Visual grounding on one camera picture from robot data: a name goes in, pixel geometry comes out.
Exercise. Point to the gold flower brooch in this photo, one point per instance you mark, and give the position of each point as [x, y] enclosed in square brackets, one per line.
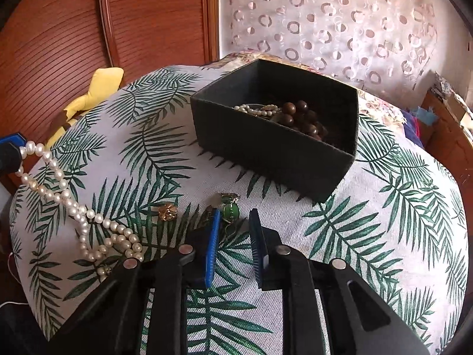
[168, 212]

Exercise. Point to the light blue bag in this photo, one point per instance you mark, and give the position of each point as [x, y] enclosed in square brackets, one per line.
[425, 114]

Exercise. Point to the black square box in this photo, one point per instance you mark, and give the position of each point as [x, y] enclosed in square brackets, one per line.
[258, 148]

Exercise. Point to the green jade pendant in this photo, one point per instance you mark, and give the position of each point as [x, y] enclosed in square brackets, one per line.
[229, 212]

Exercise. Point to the yellow plush toy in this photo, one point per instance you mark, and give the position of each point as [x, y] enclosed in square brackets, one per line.
[99, 85]

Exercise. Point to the circle patterned sheer curtain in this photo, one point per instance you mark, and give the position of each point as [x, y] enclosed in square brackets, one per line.
[314, 14]

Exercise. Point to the dark blue blanket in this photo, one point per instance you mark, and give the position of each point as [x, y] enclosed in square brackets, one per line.
[412, 131]

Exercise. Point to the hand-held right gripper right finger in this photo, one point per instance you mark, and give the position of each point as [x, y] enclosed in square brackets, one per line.
[257, 244]

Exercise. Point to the wooden slatted wardrobe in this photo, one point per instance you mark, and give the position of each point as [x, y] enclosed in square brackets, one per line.
[147, 14]

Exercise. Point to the wooden side cabinet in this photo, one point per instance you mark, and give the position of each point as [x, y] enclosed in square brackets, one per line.
[447, 133]

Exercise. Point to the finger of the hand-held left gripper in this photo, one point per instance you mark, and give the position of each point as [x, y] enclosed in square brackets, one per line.
[9, 137]
[9, 157]

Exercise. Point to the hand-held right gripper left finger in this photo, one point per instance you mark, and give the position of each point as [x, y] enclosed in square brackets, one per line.
[212, 244]

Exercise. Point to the leaf print cloth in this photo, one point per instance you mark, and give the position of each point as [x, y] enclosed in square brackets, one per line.
[369, 210]

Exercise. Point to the cardboard box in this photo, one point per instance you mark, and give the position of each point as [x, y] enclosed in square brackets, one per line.
[456, 105]

